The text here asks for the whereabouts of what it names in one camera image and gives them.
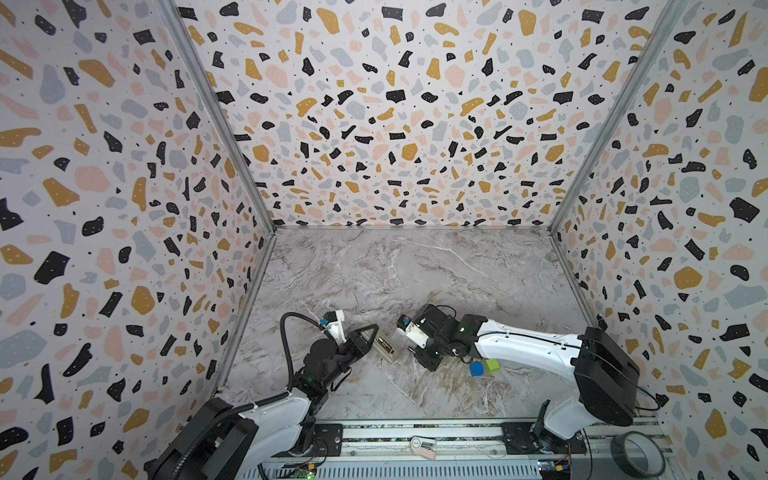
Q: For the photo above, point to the blue cube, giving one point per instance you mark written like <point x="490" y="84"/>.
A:
<point x="476" y="369"/>

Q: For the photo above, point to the pink white tag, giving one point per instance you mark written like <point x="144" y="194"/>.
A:
<point x="423" y="447"/>

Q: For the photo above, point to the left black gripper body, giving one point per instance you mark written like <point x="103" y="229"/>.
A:
<point x="342" y="357"/>

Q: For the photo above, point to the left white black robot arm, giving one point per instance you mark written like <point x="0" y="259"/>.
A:
<point x="221" y="438"/>

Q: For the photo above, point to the white remote control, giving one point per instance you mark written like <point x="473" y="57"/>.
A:
<point x="385" y="349"/>

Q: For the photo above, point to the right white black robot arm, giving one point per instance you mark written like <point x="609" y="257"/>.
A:
<point x="601" y="377"/>

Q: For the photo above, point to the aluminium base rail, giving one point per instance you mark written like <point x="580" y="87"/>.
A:
<point x="442" y="449"/>

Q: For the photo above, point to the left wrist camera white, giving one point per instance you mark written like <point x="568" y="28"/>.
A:
<point x="332" y="324"/>

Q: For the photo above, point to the green cube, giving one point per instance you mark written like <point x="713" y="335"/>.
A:
<point x="492" y="365"/>

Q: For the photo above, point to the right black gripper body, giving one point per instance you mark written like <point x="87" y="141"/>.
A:
<point x="429" y="346"/>

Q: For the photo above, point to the black tape roll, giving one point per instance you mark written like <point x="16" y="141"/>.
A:
<point x="637" y="455"/>

